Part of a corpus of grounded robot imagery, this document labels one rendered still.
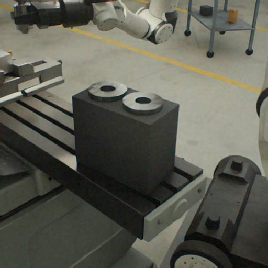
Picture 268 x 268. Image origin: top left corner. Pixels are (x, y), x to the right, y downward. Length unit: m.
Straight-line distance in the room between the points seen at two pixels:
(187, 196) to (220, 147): 1.91
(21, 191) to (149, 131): 0.50
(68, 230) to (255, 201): 0.68
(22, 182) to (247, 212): 0.78
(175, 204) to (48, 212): 0.49
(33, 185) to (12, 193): 0.07
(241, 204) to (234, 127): 1.70
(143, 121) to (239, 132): 2.30
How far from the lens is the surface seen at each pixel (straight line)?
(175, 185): 0.95
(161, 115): 0.85
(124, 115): 0.84
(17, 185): 1.17
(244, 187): 1.56
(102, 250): 1.63
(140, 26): 1.33
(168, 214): 0.93
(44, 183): 1.19
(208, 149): 2.82
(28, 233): 1.29
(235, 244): 1.37
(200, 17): 4.81
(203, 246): 1.29
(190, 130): 3.02
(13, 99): 1.35
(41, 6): 1.16
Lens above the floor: 1.53
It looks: 31 degrees down
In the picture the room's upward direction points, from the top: 1 degrees clockwise
